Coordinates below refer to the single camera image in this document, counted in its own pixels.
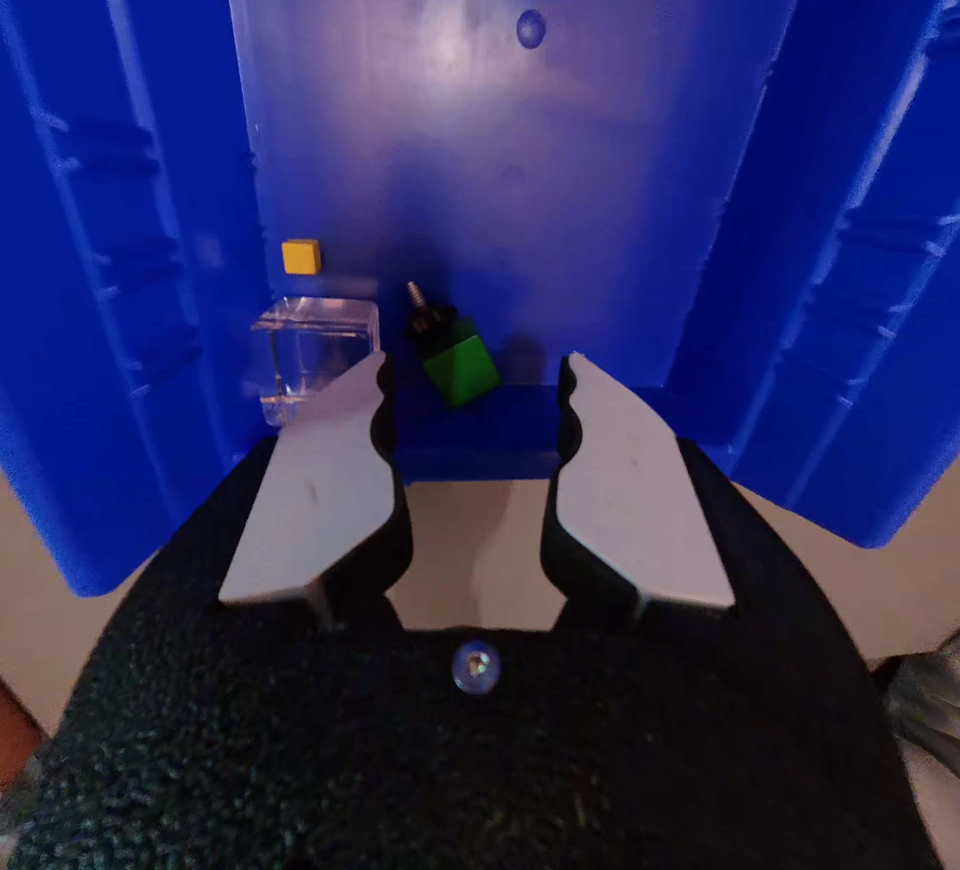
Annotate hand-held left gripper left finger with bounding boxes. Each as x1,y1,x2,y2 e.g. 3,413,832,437
217,351,414,624

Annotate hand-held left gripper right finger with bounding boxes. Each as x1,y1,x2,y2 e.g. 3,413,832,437
540,351,736,622

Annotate green wooden cube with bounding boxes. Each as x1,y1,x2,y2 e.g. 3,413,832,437
421,317,502,411

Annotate blue plastic bin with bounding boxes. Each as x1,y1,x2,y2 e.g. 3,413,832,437
0,0,960,599

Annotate grey desk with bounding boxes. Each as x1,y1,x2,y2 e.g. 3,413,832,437
0,468,960,870

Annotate clear acrylic cube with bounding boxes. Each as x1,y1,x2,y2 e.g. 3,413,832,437
249,296,382,429

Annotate black thumb screw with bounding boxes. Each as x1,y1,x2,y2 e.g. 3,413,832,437
402,280,459,348

